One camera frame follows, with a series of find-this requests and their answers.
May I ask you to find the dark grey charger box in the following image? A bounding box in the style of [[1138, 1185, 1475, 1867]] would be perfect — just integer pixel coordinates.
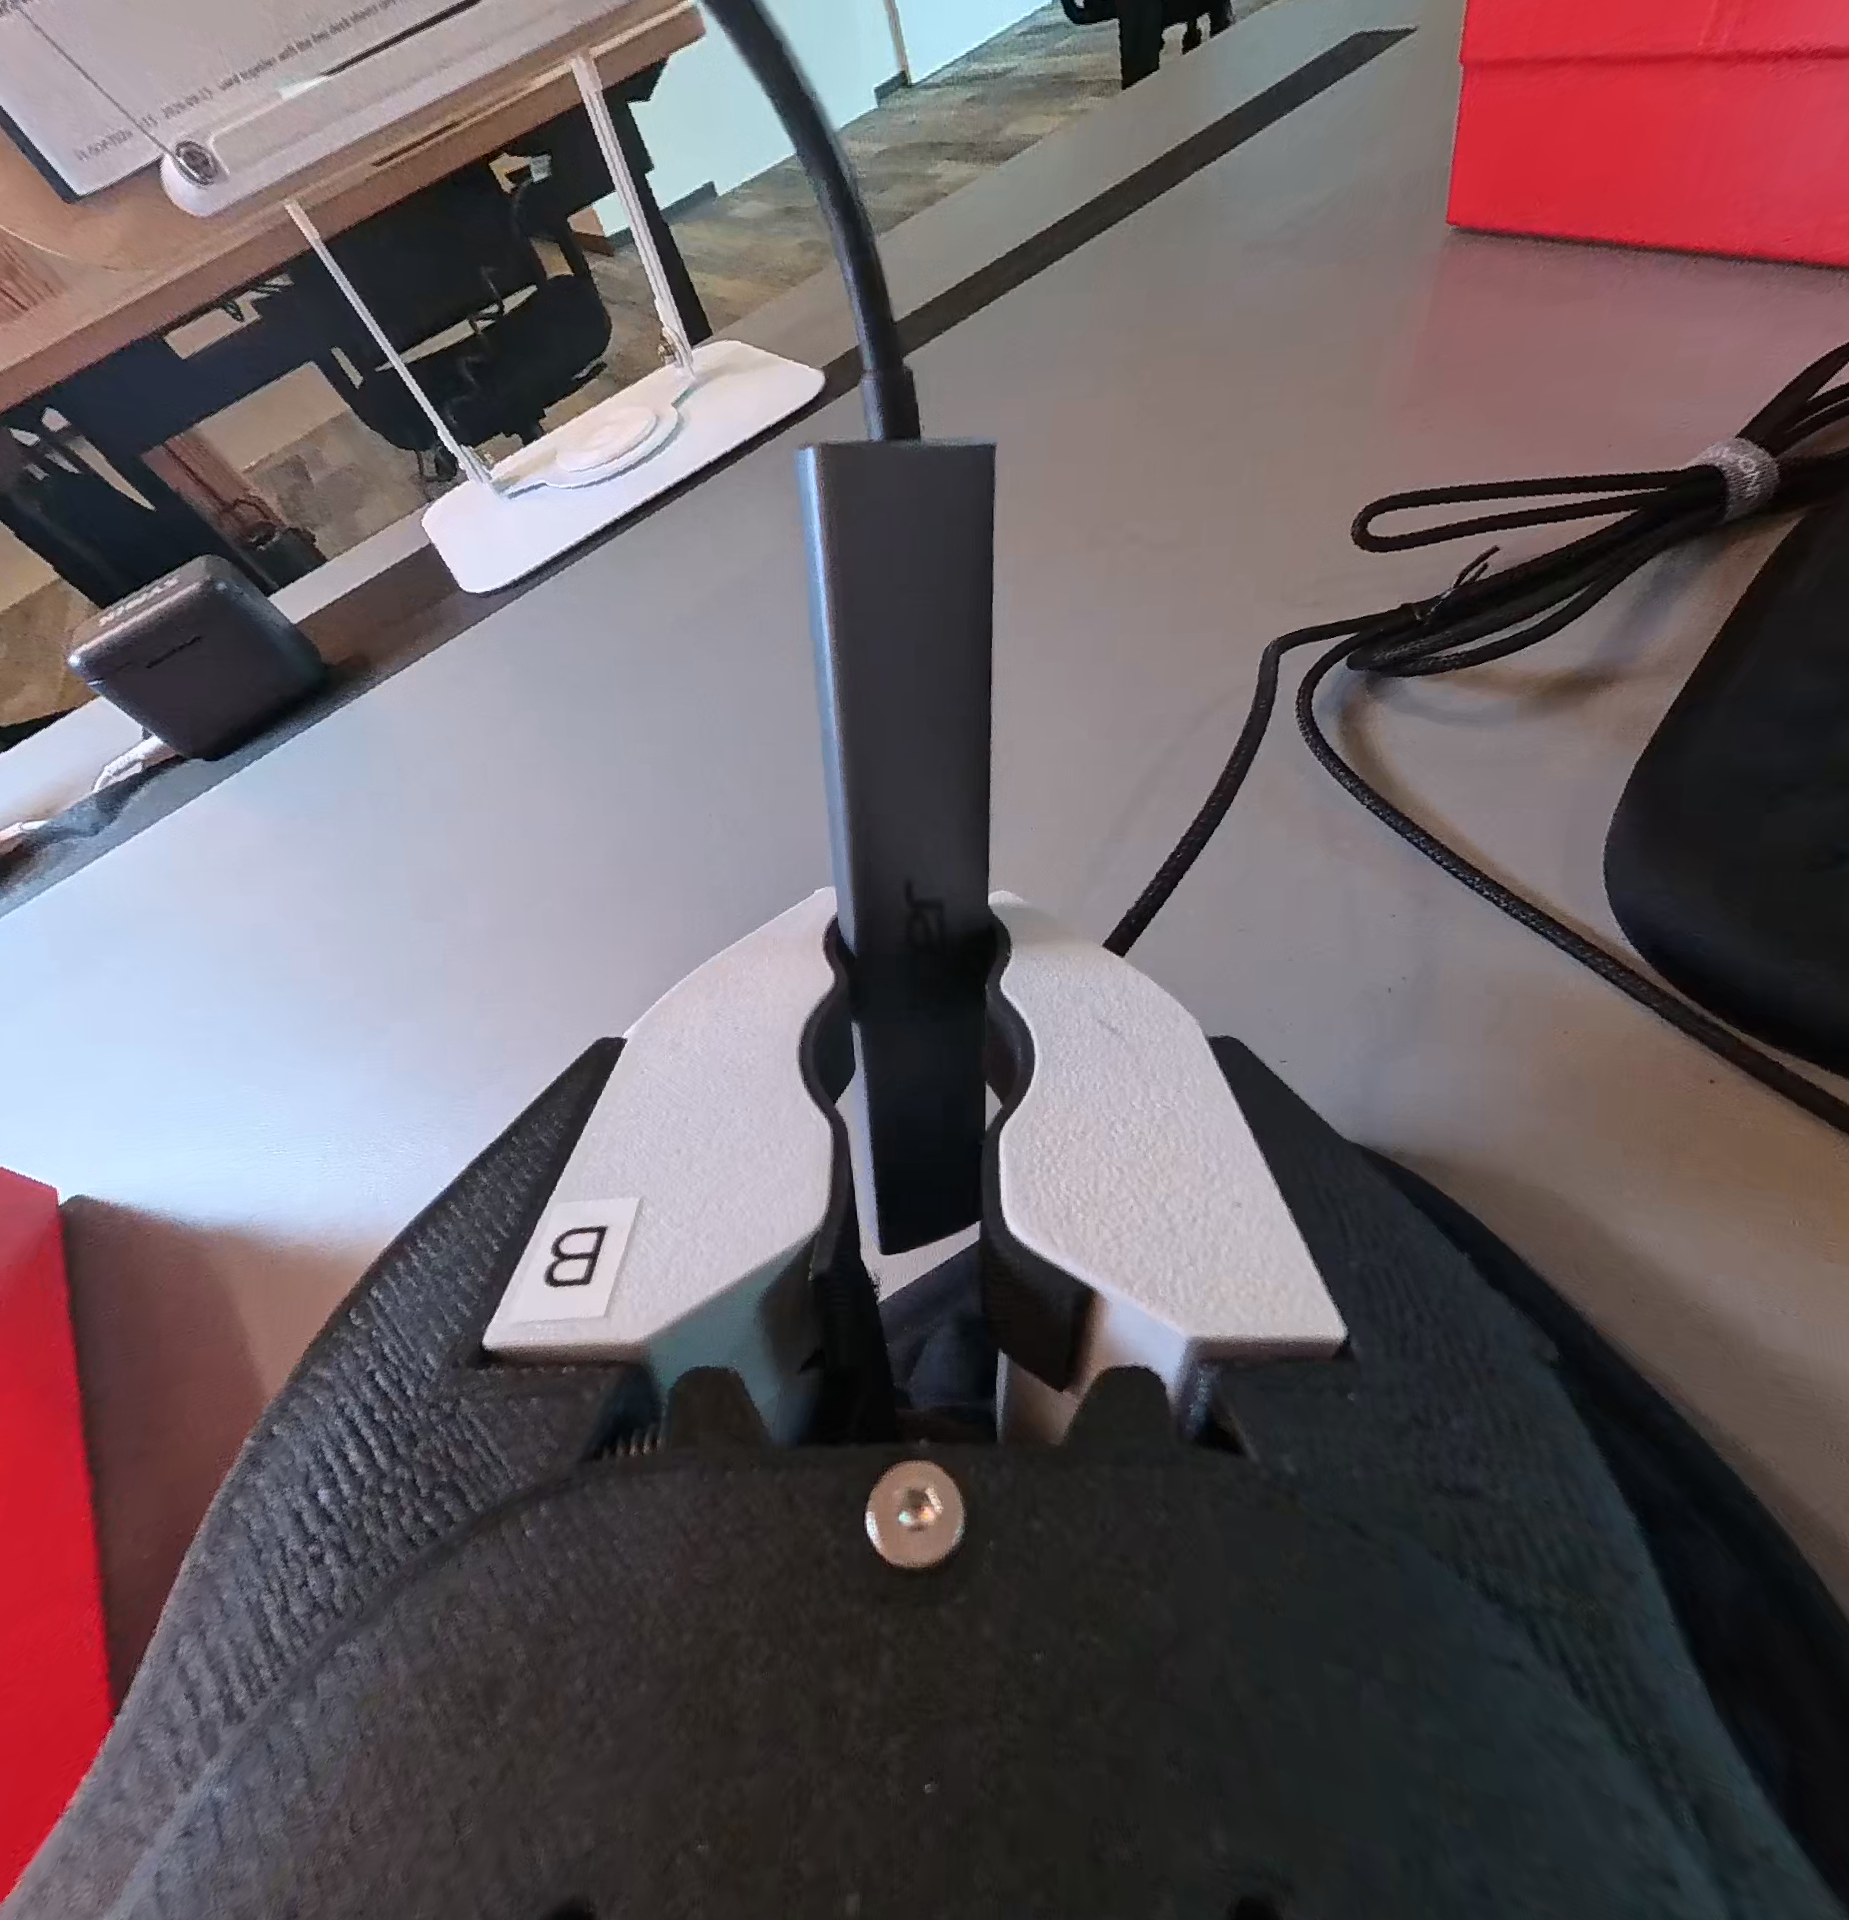
[[65, 553, 331, 759]]

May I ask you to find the black textured pad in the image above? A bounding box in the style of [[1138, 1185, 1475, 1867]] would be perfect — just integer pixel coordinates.
[[1602, 464, 1849, 1095]]

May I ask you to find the black office chair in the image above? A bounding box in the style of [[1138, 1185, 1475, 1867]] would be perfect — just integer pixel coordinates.
[[325, 165, 617, 452]]

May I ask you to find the dark grey usb hub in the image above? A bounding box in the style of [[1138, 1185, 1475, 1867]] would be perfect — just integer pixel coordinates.
[[795, 440, 1004, 1259]]

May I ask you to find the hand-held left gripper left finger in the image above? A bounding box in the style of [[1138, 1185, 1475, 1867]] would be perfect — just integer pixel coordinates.
[[479, 888, 886, 1448]]

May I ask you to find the black braided usb-c cable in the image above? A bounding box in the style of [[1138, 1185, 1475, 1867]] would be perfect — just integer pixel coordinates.
[[1102, 314, 1849, 1156]]

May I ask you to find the instruction sign on white stand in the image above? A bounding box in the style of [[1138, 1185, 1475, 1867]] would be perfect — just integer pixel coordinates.
[[0, 0, 833, 595]]

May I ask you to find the wooden desk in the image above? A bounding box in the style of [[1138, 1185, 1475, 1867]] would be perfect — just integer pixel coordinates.
[[0, 30, 716, 496]]

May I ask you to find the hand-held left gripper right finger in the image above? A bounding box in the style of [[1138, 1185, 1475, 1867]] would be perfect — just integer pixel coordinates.
[[983, 888, 1351, 1447]]

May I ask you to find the red plastic bin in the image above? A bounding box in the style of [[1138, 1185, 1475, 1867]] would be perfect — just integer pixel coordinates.
[[0, 1154, 115, 1920], [1446, 0, 1849, 273]]

